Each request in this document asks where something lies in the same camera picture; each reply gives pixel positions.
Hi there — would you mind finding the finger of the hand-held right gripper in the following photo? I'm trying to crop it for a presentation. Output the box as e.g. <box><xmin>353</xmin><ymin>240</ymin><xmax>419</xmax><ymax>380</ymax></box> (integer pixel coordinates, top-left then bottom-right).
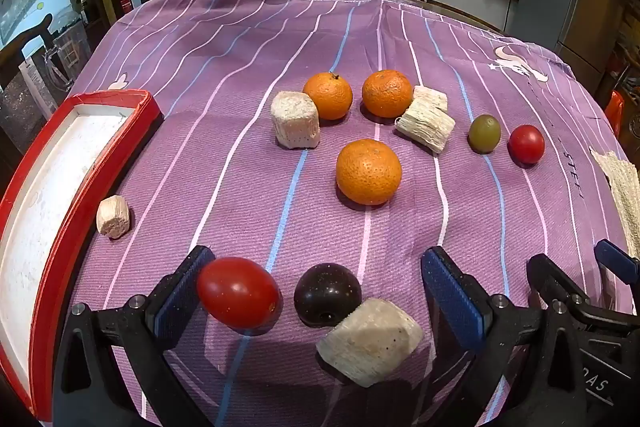
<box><xmin>526</xmin><ymin>253</ymin><xmax>592</xmax><ymax>309</ymax></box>
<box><xmin>594</xmin><ymin>239</ymin><xmax>640</xmax><ymax>289</ymax></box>

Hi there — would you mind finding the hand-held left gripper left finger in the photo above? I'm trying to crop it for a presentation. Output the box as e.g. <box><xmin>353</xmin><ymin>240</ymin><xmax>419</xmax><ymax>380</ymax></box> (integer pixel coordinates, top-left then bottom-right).
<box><xmin>52</xmin><ymin>245</ymin><xmax>216</xmax><ymax>427</ymax></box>

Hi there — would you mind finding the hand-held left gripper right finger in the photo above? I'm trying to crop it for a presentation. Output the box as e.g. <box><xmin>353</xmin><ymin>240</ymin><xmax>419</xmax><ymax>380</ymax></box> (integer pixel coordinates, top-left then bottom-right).
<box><xmin>421</xmin><ymin>246</ymin><xmax>581</xmax><ymax>427</ymax></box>

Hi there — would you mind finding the large red cherry tomato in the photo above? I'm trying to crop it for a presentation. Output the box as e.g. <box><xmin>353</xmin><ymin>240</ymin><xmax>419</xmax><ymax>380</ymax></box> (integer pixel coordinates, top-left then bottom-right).
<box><xmin>196</xmin><ymin>257</ymin><xmax>281</xmax><ymax>330</ymax></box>

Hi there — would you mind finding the dark purple grape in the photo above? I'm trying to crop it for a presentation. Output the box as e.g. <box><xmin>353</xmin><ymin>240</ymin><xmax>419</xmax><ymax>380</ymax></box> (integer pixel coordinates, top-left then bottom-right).
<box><xmin>293</xmin><ymin>263</ymin><xmax>363</xmax><ymax>328</ymax></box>

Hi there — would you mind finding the small red cherry tomato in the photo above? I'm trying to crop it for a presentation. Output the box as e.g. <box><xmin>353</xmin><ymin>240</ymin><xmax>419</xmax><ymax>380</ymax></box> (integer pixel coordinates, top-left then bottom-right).
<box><xmin>508</xmin><ymin>125</ymin><xmax>546</xmax><ymax>164</ymax></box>

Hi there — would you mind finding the large orange mandarin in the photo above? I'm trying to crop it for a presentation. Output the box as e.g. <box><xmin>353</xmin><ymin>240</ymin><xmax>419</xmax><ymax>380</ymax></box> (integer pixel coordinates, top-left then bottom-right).
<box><xmin>336</xmin><ymin>138</ymin><xmax>403</xmax><ymax>206</ymax></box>

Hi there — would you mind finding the green grape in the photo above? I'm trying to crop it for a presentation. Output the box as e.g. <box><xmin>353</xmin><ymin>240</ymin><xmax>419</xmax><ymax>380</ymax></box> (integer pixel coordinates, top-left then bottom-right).
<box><xmin>468</xmin><ymin>114</ymin><xmax>502</xmax><ymax>154</ymax></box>

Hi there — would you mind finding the red tray with white inside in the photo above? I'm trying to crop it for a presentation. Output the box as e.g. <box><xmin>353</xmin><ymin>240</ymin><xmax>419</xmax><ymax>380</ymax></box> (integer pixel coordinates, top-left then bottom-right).
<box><xmin>0</xmin><ymin>89</ymin><xmax>164</xmax><ymax>423</ymax></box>

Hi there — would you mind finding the small orange with stem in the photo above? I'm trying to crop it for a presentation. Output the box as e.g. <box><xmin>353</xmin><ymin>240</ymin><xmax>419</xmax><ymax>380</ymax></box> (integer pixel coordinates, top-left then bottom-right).
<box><xmin>303</xmin><ymin>72</ymin><xmax>354</xmax><ymax>121</ymax></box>

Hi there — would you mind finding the cream fibrous pad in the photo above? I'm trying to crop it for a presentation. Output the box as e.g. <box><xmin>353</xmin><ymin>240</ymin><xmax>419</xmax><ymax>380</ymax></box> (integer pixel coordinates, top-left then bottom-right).
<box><xmin>590</xmin><ymin>146</ymin><xmax>640</xmax><ymax>259</ymax></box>

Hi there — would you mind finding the small pale sugarcane chunk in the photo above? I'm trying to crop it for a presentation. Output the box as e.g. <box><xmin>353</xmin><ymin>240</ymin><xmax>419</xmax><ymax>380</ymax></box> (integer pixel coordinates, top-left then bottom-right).
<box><xmin>96</xmin><ymin>195</ymin><xmax>131</xmax><ymax>238</ymax></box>

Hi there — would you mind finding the orange bag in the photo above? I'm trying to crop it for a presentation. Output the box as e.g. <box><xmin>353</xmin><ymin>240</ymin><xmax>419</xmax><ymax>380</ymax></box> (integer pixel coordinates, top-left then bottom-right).
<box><xmin>604</xmin><ymin>89</ymin><xmax>627</xmax><ymax>134</ymax></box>

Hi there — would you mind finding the fibrous sugarcane chunk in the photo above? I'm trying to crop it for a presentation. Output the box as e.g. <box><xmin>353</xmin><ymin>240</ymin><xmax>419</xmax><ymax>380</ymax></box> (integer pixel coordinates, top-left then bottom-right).
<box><xmin>395</xmin><ymin>99</ymin><xmax>456</xmax><ymax>154</ymax></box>
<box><xmin>412</xmin><ymin>85</ymin><xmax>449</xmax><ymax>112</ymax></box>

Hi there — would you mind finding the purple striped tablecloth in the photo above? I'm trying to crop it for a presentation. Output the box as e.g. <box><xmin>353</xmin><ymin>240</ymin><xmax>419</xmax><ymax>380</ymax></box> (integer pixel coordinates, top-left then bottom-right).
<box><xmin>65</xmin><ymin>0</ymin><xmax>637</xmax><ymax>427</ymax></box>

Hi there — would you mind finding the textured glass pitcher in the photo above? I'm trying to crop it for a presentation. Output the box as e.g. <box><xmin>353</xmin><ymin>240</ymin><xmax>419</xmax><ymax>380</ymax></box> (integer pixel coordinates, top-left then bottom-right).
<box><xmin>0</xmin><ymin>57</ymin><xmax>58</xmax><ymax>168</ymax></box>

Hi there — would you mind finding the white paper booklet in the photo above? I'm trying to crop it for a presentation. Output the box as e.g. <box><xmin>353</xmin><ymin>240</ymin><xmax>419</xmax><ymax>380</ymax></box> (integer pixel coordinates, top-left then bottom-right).
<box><xmin>19</xmin><ymin>52</ymin><xmax>59</xmax><ymax>118</ymax></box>

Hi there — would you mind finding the clear glass beer mug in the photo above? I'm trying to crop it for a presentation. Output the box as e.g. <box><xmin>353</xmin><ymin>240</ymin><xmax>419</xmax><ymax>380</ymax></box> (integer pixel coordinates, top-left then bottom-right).
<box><xmin>44</xmin><ymin>24</ymin><xmax>94</xmax><ymax>91</ymax></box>

